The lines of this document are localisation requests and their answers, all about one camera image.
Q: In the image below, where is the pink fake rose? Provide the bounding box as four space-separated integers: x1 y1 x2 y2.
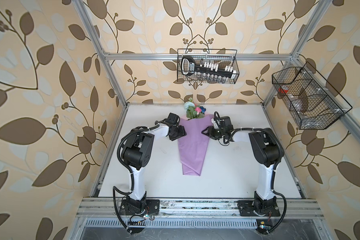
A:
186 108 205 120

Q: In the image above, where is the back black wire basket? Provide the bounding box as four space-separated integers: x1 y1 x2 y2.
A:
177 48 240 84

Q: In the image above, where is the red capped clear bottle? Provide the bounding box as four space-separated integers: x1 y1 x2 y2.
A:
278 85 304 112

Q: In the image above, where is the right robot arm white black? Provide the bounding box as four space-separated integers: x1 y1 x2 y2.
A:
202 112 285 217

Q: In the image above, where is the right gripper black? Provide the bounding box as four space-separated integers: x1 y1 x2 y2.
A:
201 125 225 140

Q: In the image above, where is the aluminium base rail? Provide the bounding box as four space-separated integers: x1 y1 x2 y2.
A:
76 198 325 220

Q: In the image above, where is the right black wire basket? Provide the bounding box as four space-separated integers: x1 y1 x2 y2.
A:
272 62 353 130

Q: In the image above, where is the small magenta fake flower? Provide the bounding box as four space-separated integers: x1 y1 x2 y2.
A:
195 107 202 114

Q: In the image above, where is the blue fake rose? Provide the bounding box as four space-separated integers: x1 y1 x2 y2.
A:
200 106 206 114

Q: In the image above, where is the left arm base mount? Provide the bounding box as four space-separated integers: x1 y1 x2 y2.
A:
120 198 160 216

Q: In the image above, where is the black socket tool set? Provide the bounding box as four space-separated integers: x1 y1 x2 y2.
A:
180 56 239 79

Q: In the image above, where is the pink purple wrapping paper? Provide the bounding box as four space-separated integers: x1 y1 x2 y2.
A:
178 115 213 176

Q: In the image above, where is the pale green fake flower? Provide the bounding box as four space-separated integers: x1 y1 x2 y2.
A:
184 97 196 111

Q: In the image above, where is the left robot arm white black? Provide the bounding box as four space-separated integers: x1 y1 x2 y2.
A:
113 113 187 215

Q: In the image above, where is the black wire basket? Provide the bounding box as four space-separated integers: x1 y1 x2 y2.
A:
272 62 353 130
177 48 240 84

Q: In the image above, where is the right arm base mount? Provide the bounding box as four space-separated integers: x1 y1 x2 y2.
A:
237 198 281 217

